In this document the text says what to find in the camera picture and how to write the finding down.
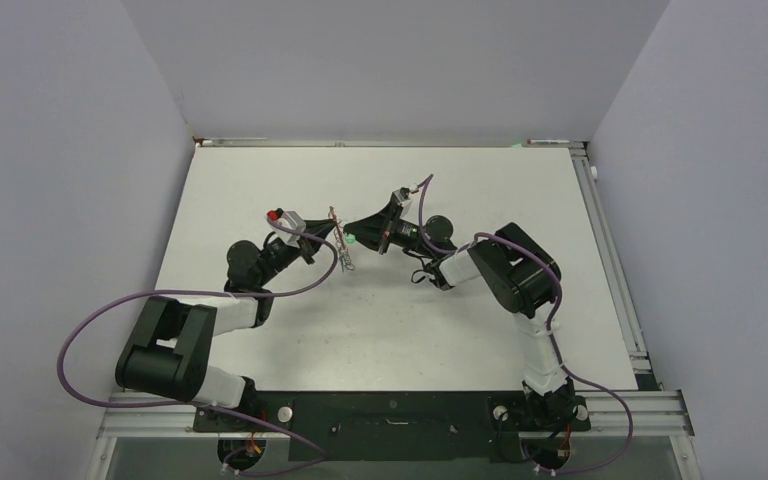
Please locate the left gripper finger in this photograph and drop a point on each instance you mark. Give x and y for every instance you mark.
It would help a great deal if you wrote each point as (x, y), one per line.
(319, 227)
(313, 243)

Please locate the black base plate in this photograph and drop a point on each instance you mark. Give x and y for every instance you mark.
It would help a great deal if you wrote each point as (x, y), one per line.
(401, 426)

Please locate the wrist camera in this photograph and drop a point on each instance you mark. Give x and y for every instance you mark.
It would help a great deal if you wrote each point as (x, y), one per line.
(287, 223)
(403, 197)

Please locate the red-handled metal key holder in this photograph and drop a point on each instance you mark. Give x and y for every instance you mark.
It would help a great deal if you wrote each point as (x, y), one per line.
(344, 256)

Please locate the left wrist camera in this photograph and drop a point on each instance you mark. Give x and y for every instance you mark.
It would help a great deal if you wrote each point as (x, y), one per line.
(287, 223)

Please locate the aluminium back rail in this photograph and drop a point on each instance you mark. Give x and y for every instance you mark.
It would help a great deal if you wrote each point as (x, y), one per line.
(431, 143)

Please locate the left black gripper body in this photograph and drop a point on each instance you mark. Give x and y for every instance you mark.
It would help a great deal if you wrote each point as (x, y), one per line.
(277, 260)

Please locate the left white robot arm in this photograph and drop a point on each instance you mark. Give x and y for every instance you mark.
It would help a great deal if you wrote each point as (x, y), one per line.
(167, 353)

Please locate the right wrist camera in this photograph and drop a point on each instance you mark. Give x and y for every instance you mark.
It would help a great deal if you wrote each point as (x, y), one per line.
(403, 197)

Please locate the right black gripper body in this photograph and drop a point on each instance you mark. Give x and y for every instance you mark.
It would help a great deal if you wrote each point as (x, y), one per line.
(404, 233)

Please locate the aluminium right rail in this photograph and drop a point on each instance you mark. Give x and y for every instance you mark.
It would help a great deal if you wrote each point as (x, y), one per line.
(620, 293)

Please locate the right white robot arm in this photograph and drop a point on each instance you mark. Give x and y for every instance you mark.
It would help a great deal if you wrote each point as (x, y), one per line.
(520, 275)

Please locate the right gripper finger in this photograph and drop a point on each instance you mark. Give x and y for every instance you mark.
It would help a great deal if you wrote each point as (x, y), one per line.
(378, 222)
(369, 238)

